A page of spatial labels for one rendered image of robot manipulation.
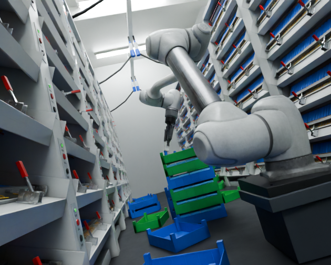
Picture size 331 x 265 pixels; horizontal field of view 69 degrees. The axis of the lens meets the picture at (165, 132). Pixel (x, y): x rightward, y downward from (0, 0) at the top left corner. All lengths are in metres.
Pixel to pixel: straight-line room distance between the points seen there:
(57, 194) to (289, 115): 0.73
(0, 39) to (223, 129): 0.59
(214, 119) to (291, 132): 0.25
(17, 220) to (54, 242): 0.28
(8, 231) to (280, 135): 0.73
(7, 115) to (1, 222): 0.20
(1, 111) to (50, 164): 0.26
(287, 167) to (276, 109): 0.19
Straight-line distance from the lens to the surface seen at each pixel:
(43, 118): 0.75
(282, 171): 0.88
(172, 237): 1.17
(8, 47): 0.66
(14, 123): 0.55
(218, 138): 0.73
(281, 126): 0.85
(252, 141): 0.77
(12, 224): 0.46
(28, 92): 0.79
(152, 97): 1.62
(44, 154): 0.73
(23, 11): 0.89
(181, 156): 1.55
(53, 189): 0.72
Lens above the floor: 0.35
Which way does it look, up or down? 9 degrees up
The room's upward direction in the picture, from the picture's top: 16 degrees counter-clockwise
